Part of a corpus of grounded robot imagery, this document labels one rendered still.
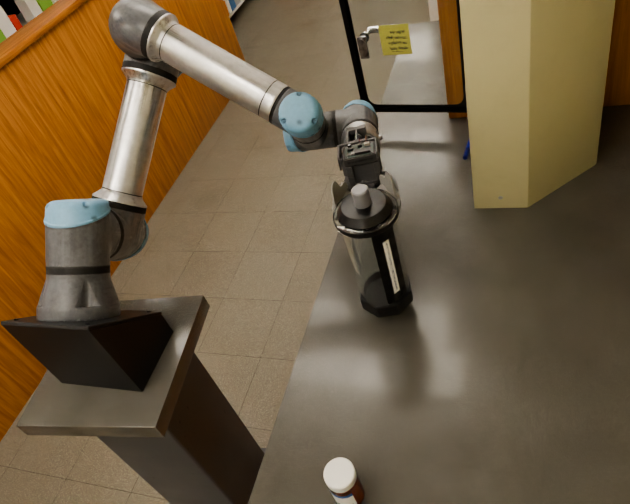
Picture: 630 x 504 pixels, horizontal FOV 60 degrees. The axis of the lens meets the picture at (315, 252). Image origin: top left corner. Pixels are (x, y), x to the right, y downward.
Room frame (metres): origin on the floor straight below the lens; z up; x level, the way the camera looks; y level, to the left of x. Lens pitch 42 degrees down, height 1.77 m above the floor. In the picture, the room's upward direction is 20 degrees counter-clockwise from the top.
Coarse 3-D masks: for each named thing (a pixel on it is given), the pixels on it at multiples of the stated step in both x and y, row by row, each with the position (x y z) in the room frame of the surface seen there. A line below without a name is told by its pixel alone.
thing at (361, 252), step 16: (384, 192) 0.71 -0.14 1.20; (336, 208) 0.71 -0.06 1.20; (336, 224) 0.67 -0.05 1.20; (384, 224) 0.64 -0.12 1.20; (352, 240) 0.66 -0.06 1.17; (368, 240) 0.64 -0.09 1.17; (352, 256) 0.67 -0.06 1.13; (368, 256) 0.64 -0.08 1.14; (400, 256) 0.66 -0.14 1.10; (368, 272) 0.65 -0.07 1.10; (368, 288) 0.66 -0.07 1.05; (384, 304) 0.64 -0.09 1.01
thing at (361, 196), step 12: (360, 192) 0.67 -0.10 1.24; (372, 192) 0.70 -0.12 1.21; (348, 204) 0.69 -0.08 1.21; (360, 204) 0.67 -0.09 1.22; (372, 204) 0.67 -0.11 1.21; (384, 204) 0.66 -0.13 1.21; (348, 216) 0.67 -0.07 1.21; (360, 216) 0.66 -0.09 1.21; (372, 216) 0.65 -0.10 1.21; (384, 216) 0.65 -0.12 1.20; (360, 228) 0.64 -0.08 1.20
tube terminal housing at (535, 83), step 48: (480, 0) 0.86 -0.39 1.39; (528, 0) 0.82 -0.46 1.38; (576, 0) 0.85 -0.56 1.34; (480, 48) 0.86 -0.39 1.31; (528, 48) 0.82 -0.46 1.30; (576, 48) 0.85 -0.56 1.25; (480, 96) 0.86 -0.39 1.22; (528, 96) 0.82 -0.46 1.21; (576, 96) 0.85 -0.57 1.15; (480, 144) 0.86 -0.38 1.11; (528, 144) 0.82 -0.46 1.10; (576, 144) 0.86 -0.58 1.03; (480, 192) 0.87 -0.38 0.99; (528, 192) 0.82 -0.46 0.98
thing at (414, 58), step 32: (352, 0) 1.32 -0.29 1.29; (384, 0) 1.27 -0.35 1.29; (416, 0) 1.22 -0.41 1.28; (448, 0) 1.18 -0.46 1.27; (384, 32) 1.28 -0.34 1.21; (416, 32) 1.23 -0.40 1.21; (448, 32) 1.18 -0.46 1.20; (384, 64) 1.29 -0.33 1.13; (416, 64) 1.23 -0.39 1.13; (448, 64) 1.19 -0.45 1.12; (384, 96) 1.30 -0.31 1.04; (416, 96) 1.24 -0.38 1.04; (448, 96) 1.19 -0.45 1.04
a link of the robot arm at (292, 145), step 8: (328, 112) 1.00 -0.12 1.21; (328, 120) 0.98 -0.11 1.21; (328, 128) 0.97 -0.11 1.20; (288, 136) 0.98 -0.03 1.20; (328, 136) 0.96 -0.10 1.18; (336, 136) 0.96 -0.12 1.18; (288, 144) 0.98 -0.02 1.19; (296, 144) 0.98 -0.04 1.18; (304, 144) 0.94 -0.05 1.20; (312, 144) 0.94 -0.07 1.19; (320, 144) 0.96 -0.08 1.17; (328, 144) 0.96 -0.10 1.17; (336, 144) 0.96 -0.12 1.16
